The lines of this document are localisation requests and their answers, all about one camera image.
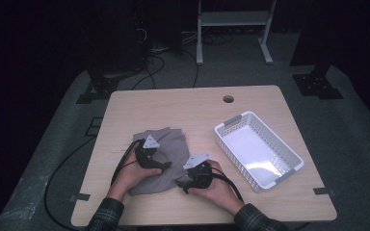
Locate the black stand base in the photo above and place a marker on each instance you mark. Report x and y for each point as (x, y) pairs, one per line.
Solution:
(316, 85)
(101, 88)

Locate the grey pants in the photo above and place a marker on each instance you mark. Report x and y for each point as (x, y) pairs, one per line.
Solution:
(173, 154)

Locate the grey tape strip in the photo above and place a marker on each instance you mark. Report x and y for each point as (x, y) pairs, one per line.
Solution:
(80, 197)
(324, 192)

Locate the person's right hand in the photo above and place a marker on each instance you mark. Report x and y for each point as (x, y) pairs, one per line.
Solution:
(220, 194)

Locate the white metal stand frame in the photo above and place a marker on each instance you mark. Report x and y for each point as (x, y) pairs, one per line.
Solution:
(234, 17)

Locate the person's left hand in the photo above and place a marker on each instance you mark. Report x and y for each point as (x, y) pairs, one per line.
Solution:
(130, 179)

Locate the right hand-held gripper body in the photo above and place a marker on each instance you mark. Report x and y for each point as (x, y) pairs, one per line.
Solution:
(200, 178)

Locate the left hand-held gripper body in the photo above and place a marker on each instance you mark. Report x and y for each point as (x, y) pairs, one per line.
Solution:
(144, 159)

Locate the white plastic basket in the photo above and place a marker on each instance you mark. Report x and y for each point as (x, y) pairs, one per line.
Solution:
(257, 154)

